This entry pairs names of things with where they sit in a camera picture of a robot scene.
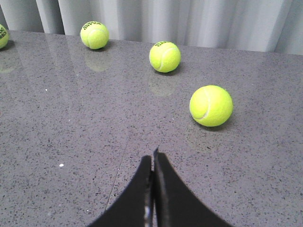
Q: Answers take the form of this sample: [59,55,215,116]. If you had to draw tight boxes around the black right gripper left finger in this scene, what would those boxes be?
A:
[90,156,152,227]

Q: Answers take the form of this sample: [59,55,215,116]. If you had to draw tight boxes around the tennis ball with Roland Garros print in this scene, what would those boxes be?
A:
[0,24,9,49]

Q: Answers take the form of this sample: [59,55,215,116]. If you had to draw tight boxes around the middle tennis ball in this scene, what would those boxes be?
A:
[80,21,109,50]

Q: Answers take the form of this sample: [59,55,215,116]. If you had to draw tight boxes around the grey white curtain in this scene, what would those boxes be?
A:
[0,0,303,54]

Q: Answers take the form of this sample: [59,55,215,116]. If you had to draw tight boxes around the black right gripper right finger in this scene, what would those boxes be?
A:
[154,149,231,227]

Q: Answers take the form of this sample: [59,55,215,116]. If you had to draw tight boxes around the tennis ball at far right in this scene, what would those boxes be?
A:
[189,85,233,127]

